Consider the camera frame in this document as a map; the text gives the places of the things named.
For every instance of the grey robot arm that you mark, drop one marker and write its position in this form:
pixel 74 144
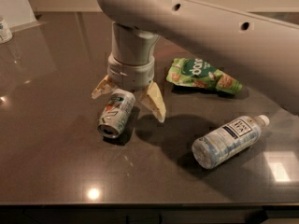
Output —
pixel 260 52

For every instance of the silver 7up can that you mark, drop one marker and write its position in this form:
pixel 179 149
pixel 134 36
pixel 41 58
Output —
pixel 116 113

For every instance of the clear plastic water bottle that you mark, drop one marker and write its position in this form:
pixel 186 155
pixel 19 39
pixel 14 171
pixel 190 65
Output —
pixel 220 145

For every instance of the white container at left edge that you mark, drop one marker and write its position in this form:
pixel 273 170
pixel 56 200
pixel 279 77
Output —
pixel 5 33

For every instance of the green snack bag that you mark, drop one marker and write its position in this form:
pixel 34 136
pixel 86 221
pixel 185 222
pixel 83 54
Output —
pixel 196 73

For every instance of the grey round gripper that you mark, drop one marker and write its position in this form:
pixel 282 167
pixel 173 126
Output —
pixel 131 74

